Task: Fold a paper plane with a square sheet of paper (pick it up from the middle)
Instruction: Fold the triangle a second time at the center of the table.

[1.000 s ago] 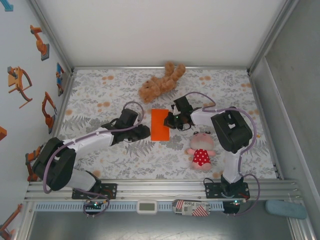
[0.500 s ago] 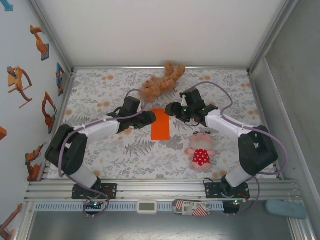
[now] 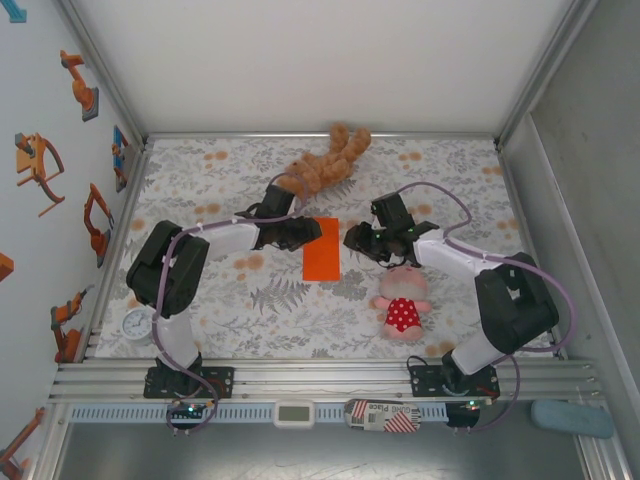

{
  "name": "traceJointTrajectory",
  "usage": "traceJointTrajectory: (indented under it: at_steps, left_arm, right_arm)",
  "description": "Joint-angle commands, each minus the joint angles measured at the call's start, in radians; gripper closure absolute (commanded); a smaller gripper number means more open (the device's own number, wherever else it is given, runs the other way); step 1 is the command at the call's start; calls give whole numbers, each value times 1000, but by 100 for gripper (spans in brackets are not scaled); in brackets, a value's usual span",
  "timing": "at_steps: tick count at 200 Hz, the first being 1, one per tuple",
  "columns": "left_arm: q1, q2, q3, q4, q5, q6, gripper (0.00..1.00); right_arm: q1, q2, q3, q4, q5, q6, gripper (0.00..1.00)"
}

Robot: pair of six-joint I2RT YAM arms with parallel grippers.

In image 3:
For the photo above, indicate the orange paper sheet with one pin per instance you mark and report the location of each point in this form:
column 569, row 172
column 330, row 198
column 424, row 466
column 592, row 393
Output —
column 322, row 262

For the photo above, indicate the aluminium cage frame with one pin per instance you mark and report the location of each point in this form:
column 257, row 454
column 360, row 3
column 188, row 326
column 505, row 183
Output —
column 320, row 386

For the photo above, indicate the blue grey case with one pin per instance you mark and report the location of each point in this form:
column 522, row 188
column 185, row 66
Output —
column 572, row 419

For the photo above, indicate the small LED circuit board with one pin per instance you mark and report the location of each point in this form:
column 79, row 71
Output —
column 475, row 405
column 190, row 410

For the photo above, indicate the brown teddy bear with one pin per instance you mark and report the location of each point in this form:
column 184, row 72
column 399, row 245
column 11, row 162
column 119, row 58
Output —
column 335, row 165

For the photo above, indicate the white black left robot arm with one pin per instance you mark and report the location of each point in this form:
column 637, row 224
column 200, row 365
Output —
column 165, row 270

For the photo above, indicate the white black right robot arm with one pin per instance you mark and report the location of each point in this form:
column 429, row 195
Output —
column 515, row 310

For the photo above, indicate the white digital timer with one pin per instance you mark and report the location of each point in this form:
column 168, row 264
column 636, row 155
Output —
column 294, row 414

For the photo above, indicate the orange block sticker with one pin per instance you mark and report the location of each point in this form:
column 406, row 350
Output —
column 5, row 267

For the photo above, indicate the pink plush doll dotted dress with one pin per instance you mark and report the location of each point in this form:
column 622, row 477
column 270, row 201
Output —
column 402, row 312

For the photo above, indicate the blue wall sticker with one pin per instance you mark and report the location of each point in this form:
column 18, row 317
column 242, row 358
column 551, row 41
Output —
column 17, row 12

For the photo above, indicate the white alarm clock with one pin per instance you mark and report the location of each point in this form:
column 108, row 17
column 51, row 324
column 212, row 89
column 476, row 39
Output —
column 136, row 325

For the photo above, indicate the blue orange machine sticker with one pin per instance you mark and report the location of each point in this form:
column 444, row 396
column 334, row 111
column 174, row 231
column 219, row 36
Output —
column 120, row 155

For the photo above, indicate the floral print tablecloth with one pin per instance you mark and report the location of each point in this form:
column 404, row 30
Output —
column 225, row 320

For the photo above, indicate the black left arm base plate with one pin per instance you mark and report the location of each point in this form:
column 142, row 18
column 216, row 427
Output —
column 225, row 382

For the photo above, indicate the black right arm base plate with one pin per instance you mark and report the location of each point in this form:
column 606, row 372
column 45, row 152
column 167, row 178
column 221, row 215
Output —
column 422, row 382

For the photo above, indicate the patterned printed pouch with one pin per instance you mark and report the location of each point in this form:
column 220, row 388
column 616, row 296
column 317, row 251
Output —
column 382, row 416

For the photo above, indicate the orange claw gripper sticker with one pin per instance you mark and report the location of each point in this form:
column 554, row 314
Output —
column 35, row 160

